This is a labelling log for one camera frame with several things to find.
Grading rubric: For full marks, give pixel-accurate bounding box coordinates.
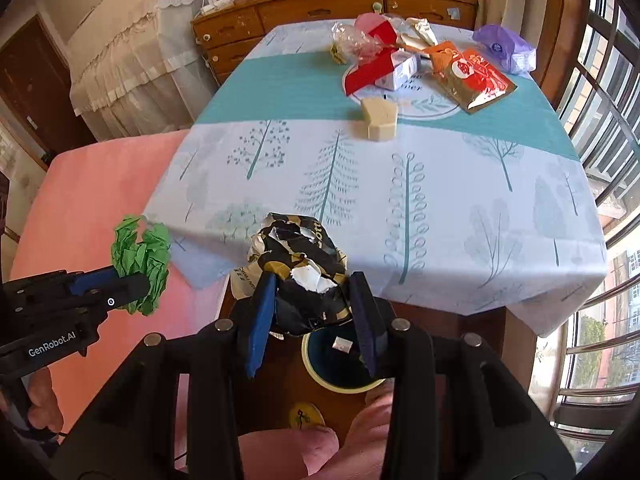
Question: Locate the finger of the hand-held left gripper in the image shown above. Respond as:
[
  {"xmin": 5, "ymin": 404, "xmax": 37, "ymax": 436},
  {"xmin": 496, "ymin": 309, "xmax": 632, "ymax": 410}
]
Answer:
[
  {"xmin": 10, "ymin": 274, "xmax": 151, "ymax": 331},
  {"xmin": 2, "ymin": 269, "xmax": 121, "ymax": 298}
]

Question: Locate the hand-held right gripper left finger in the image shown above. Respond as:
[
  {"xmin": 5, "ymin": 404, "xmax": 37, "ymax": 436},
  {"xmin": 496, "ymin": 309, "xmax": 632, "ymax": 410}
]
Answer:
[{"xmin": 50, "ymin": 271, "xmax": 280, "ymax": 480}]

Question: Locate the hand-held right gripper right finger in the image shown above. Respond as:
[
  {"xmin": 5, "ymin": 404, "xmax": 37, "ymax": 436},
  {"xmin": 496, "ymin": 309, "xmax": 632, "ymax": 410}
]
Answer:
[{"xmin": 347, "ymin": 271, "xmax": 578, "ymax": 480}]

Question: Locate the green paper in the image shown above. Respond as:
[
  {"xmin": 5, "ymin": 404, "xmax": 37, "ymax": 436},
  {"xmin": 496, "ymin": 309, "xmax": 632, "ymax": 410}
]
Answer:
[{"xmin": 111, "ymin": 215, "xmax": 172, "ymax": 317}]

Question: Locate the cream rimmed trash bin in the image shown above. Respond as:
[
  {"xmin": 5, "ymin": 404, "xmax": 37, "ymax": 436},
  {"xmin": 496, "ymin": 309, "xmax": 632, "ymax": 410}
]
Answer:
[{"xmin": 301, "ymin": 329, "xmax": 390, "ymax": 394}]

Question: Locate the black gold wrapper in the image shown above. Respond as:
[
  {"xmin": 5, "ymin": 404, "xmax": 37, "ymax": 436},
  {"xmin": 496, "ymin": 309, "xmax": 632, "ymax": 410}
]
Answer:
[{"xmin": 230, "ymin": 212, "xmax": 351, "ymax": 338}]

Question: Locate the red white box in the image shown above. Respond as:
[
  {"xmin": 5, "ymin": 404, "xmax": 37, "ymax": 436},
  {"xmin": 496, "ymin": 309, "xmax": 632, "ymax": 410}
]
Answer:
[{"xmin": 342, "ymin": 24, "xmax": 421, "ymax": 96}]

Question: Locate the red gold packet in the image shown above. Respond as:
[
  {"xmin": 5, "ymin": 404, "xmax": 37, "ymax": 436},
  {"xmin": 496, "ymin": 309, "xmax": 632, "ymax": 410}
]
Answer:
[{"xmin": 440, "ymin": 49, "xmax": 517, "ymax": 115}]

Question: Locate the orange packet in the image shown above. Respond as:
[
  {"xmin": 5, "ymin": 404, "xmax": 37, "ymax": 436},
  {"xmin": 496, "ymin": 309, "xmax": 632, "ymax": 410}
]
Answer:
[{"xmin": 429, "ymin": 40, "xmax": 466, "ymax": 73}]

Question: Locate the person's left hand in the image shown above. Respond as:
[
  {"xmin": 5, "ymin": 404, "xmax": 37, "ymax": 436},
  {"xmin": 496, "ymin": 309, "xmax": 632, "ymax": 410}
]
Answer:
[{"xmin": 25, "ymin": 367, "xmax": 66, "ymax": 433}]

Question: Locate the pink bed sheet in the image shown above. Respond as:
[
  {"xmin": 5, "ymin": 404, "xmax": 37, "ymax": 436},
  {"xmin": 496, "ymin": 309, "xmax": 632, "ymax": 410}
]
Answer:
[{"xmin": 10, "ymin": 130, "xmax": 236, "ymax": 461}]

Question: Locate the person's right leg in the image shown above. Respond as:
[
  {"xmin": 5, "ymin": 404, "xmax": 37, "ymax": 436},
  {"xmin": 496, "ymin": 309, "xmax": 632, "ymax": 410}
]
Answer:
[{"xmin": 320, "ymin": 377, "xmax": 396, "ymax": 480}]

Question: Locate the person's leg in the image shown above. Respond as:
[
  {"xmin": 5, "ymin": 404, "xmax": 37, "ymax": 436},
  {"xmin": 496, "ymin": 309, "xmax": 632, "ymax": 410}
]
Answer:
[
  {"xmin": 320, "ymin": 377, "xmax": 396, "ymax": 480},
  {"xmin": 237, "ymin": 427, "xmax": 341, "ymax": 480}
]

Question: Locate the yellow left slipper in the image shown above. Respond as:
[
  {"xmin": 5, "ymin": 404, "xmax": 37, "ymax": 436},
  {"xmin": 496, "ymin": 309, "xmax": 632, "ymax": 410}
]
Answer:
[{"xmin": 289, "ymin": 401, "xmax": 326, "ymax": 431}]

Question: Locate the tree print tablecloth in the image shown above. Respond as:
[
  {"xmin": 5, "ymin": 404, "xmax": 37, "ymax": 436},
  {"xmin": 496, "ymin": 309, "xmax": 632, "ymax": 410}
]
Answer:
[{"xmin": 142, "ymin": 20, "xmax": 608, "ymax": 337}]

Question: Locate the person's left leg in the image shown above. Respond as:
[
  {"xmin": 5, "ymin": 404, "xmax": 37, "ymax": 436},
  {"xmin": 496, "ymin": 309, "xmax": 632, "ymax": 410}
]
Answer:
[{"xmin": 237, "ymin": 427, "xmax": 341, "ymax": 480}]

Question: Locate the beige faceted box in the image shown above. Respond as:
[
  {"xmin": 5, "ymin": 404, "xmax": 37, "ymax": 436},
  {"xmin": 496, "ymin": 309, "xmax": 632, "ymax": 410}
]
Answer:
[{"xmin": 360, "ymin": 98, "xmax": 399, "ymax": 144}]

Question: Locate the brown wooden door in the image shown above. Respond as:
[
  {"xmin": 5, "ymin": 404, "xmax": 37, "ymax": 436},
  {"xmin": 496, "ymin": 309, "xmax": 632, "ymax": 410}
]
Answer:
[{"xmin": 0, "ymin": 15, "xmax": 96, "ymax": 161}]

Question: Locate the cream lace furniture cover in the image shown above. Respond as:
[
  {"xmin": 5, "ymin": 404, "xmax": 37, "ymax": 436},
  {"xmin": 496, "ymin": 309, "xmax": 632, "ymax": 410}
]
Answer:
[{"xmin": 67, "ymin": 0, "xmax": 208, "ymax": 141}]

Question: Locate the clear plastic bag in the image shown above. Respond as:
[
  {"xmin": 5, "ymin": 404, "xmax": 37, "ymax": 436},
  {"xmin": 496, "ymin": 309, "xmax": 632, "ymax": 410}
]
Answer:
[{"xmin": 330, "ymin": 21, "xmax": 388, "ymax": 63}]

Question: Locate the crumpled cream wrapper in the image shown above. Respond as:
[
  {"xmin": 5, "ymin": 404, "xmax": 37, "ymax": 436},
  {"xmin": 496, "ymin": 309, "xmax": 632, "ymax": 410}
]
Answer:
[{"xmin": 395, "ymin": 17, "xmax": 440, "ymax": 53}]

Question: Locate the pink wrapper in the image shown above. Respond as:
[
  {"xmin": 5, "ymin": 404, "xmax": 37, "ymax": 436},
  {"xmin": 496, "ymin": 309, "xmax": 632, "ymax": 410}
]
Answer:
[{"xmin": 354, "ymin": 12, "xmax": 386, "ymax": 33}]

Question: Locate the wooden dresser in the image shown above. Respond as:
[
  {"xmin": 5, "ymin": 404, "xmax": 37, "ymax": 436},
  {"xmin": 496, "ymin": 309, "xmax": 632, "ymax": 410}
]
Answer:
[{"xmin": 191, "ymin": 0, "xmax": 478, "ymax": 86}]

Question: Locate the purple tissue pack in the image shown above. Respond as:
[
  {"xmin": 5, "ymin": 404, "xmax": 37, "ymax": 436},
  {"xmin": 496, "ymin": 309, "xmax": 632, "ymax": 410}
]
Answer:
[{"xmin": 472, "ymin": 24, "xmax": 537, "ymax": 75}]

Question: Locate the window with metal grille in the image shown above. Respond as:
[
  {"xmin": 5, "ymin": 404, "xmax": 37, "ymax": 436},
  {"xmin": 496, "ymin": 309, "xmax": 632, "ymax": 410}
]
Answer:
[{"xmin": 530, "ymin": 0, "xmax": 640, "ymax": 466}]

